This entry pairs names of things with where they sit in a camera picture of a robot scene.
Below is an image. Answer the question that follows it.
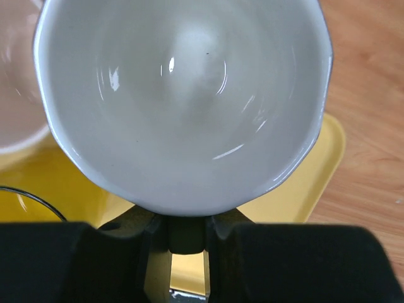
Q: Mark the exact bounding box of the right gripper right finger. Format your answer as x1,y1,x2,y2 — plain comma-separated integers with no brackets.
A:
206,210,403,302

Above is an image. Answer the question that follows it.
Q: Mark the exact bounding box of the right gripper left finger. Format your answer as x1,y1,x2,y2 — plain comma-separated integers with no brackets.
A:
1,206,170,302

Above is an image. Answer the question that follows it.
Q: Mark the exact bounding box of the yellow cup black handle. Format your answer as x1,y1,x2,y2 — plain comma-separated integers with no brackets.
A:
1,186,67,223

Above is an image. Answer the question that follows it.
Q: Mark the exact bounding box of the white cup green handle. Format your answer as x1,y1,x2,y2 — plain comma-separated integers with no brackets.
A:
33,0,335,255

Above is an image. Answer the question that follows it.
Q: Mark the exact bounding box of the pink translucent cup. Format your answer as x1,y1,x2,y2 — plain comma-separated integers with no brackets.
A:
1,1,49,170

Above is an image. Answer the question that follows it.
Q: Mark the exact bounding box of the yellow plastic tray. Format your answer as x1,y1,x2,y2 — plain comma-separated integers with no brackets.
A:
0,113,347,297

